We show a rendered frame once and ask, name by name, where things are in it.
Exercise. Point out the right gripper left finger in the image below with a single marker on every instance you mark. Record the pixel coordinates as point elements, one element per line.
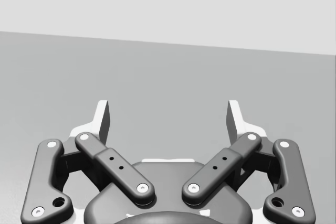
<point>118,166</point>

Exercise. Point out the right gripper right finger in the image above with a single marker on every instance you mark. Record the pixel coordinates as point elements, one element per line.
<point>218,166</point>

